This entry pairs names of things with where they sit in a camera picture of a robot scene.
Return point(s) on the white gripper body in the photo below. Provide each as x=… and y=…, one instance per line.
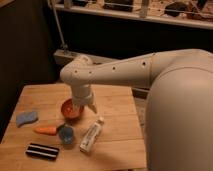
x=82, y=95

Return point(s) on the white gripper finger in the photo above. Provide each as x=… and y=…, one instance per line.
x=77, y=110
x=93, y=107

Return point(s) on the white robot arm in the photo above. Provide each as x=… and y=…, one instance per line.
x=179, y=110

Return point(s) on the red ceramic bowl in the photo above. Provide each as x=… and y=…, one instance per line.
x=68, y=111

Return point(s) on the white tube bottle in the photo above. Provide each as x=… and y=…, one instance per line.
x=91, y=135

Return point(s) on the small blue cup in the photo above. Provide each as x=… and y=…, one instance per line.
x=66, y=134

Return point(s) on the orange toy carrot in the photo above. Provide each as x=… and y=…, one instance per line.
x=48, y=130

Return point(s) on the wooden table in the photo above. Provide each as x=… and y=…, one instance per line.
x=119, y=146

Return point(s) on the metal stand pole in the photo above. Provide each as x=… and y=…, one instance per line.
x=64, y=46

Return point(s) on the black white striped block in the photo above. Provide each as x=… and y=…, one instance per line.
x=42, y=151

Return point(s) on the cluttered background shelf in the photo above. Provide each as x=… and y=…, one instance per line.
x=188, y=13

